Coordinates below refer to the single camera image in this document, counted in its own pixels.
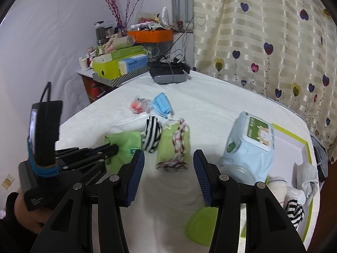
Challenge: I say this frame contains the white red-striped sock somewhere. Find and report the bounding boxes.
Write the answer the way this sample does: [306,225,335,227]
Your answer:
[266,176,287,206]

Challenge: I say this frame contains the white green-edged tray box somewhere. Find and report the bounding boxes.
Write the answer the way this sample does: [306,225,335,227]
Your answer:
[269,124,314,247]

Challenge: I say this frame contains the black white striped sock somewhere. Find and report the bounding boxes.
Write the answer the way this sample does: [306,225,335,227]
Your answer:
[141,116,162,153]

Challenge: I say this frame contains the blue face mask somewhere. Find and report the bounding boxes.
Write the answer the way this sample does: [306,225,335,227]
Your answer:
[150,93,172,118]

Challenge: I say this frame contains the yellow green cardboard box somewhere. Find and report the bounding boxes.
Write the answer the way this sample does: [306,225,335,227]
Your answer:
[92,46,147,79]

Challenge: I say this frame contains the orange tray with clutter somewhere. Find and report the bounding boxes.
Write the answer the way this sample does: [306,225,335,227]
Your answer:
[127,21,173,43]

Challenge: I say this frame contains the heart patterned cream curtain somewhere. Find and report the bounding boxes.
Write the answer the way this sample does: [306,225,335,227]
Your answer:
[193,0,336,162]

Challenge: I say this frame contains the purple decorative branches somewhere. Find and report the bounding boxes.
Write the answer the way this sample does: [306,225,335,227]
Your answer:
[98,0,151,30]

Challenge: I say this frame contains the dark clothes pile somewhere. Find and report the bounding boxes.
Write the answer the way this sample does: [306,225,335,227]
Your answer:
[310,133,328,183]

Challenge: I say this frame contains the blue tissue pack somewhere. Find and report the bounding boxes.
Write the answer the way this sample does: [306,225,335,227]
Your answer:
[118,54,148,75]

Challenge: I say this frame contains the left human hand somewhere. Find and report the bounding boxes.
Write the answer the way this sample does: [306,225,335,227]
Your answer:
[14,192,53,234]

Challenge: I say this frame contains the clear packet with red item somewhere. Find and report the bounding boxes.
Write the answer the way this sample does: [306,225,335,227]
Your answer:
[129,97,151,114]

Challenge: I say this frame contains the wooden side shelf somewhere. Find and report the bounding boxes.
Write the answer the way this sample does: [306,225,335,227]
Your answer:
[77,69,116,103]

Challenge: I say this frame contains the blue wet wipes pack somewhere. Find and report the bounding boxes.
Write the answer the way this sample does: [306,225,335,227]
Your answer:
[218,111,275,183]

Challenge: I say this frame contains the striped cardboard tray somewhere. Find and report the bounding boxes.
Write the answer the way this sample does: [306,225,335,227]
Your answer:
[92,66,150,87]

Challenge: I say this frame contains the clear round plastic jar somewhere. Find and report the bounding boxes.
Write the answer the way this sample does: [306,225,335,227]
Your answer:
[221,165,257,185]

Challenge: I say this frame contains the black grey VR headset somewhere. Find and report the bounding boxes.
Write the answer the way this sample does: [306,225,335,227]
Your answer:
[147,58,190,85]

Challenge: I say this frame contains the green towel with braided rope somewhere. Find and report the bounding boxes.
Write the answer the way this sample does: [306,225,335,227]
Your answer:
[156,118,191,172]

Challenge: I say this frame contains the beige rolled cloth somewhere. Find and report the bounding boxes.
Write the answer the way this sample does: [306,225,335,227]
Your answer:
[102,34,135,54]

